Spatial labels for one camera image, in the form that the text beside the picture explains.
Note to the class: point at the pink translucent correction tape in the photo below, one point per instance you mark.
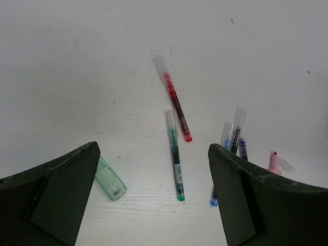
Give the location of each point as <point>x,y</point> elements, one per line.
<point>277,162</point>

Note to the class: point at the black gel pen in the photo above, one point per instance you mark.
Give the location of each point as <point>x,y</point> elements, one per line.
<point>237,127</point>

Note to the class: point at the green translucent correction tape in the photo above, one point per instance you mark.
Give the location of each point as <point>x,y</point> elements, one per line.
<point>109,181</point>

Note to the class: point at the green gel pen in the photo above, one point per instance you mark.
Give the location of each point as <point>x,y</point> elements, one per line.
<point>171,119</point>

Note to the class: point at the purple gel pen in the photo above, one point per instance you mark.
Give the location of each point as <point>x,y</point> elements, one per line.
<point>243,149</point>

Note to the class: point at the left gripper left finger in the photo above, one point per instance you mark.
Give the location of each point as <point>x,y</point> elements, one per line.
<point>45,205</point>

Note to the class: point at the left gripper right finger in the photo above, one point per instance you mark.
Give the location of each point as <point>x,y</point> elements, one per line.
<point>258,207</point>

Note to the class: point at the blue gel pen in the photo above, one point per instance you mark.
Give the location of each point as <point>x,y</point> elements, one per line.
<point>225,142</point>

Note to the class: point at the red gel pen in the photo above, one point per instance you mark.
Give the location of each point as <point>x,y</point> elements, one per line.
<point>166,80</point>

